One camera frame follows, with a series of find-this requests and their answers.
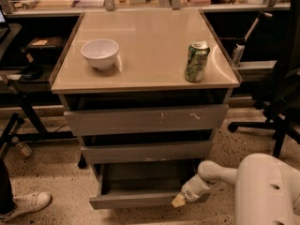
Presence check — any dark trouser leg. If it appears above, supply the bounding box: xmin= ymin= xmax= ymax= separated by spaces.
xmin=0 ymin=159 xmax=15 ymax=215

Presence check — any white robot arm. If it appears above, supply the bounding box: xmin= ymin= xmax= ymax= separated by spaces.
xmin=172 ymin=154 xmax=300 ymax=225

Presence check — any white handheld tool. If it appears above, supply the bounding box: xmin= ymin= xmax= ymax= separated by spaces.
xmin=232 ymin=11 xmax=273 ymax=68

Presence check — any grey drawer cabinet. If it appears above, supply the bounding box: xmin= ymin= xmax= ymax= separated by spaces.
xmin=49 ymin=8 xmax=243 ymax=171

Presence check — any black office chair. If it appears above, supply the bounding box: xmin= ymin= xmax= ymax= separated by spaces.
xmin=228 ymin=0 xmax=300 ymax=158

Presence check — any white sneaker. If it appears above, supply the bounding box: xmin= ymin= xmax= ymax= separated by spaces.
xmin=0 ymin=191 xmax=52 ymax=222

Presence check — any black bag on shelf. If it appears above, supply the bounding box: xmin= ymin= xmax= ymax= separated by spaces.
xmin=25 ymin=37 xmax=66 ymax=64

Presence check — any white bowl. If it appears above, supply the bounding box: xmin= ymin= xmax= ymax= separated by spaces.
xmin=81 ymin=38 xmax=119 ymax=69

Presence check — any grey middle drawer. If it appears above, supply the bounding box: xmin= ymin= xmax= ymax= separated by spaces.
xmin=81 ymin=139 xmax=212 ymax=164

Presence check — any black desk frame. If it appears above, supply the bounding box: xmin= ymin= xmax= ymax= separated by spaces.
xmin=0 ymin=23 xmax=76 ymax=152

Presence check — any grey top drawer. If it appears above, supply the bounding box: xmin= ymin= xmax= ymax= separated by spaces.
xmin=64 ymin=104 xmax=229 ymax=136

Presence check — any grey bottom drawer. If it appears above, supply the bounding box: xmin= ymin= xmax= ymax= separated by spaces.
xmin=90 ymin=158 xmax=201 ymax=209

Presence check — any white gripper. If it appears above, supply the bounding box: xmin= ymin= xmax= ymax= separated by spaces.
xmin=172 ymin=174 xmax=219 ymax=208

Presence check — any grey drawer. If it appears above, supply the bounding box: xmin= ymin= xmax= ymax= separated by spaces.
xmin=64 ymin=104 xmax=229 ymax=136
xmin=90 ymin=158 xmax=201 ymax=209
xmin=81 ymin=139 xmax=212 ymax=164

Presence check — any green soda can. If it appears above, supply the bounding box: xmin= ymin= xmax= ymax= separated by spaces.
xmin=185 ymin=40 xmax=210 ymax=83

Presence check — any laptop computer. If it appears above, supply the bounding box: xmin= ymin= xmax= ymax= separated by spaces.
xmin=0 ymin=6 xmax=10 ymax=41

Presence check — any plastic bottle on floor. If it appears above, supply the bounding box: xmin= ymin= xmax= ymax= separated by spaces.
xmin=12 ymin=137 xmax=33 ymax=158

